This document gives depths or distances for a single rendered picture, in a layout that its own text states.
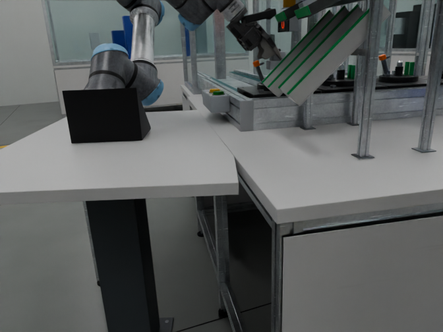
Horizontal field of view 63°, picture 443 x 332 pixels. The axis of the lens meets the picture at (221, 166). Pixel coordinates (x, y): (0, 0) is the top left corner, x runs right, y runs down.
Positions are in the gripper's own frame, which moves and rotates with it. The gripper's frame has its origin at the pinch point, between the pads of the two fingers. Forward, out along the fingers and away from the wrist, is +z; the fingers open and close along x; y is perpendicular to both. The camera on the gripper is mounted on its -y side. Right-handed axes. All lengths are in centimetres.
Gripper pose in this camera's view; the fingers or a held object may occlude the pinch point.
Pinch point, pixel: (277, 55)
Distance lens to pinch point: 137.6
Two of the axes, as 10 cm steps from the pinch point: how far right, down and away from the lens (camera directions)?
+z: 6.7, 6.5, 3.5
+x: 1.9, 3.0, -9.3
